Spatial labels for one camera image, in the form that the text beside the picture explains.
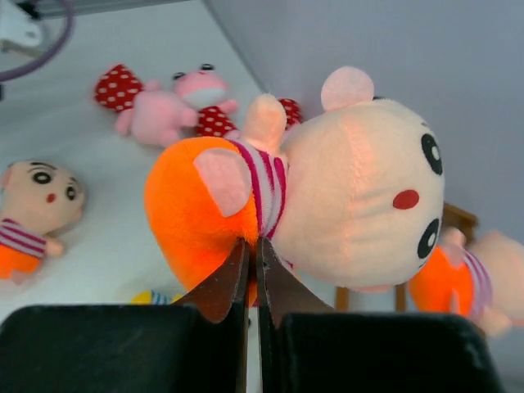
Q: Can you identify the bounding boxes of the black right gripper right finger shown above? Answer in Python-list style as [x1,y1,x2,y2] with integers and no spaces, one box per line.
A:
[256,237,332,392]

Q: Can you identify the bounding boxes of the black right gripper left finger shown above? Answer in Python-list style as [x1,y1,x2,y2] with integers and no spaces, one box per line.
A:
[175,239,250,392]

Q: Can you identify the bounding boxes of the yellow doll blue striped front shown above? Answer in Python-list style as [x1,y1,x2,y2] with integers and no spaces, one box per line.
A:
[130,290,183,305]

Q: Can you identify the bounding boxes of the pink pig doll front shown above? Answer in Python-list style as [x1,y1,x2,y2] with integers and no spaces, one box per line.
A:
[93,64,198,147]

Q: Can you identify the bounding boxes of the boy doll orange shorts front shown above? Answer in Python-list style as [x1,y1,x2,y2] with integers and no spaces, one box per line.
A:
[1,160,86,284]

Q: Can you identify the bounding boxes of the large boy doll orange shorts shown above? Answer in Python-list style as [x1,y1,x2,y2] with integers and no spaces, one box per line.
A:
[408,228,523,337]

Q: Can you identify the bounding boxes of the brown wooden toy shelf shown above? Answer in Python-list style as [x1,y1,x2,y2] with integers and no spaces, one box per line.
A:
[334,202,479,313]

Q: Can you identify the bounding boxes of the pink pig doll facing up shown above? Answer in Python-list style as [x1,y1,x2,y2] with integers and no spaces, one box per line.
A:
[172,63,238,137]

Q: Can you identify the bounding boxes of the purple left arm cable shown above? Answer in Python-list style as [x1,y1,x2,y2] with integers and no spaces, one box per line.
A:
[0,0,76,82]

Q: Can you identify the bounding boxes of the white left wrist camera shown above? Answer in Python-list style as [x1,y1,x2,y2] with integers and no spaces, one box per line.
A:
[1,0,44,57]

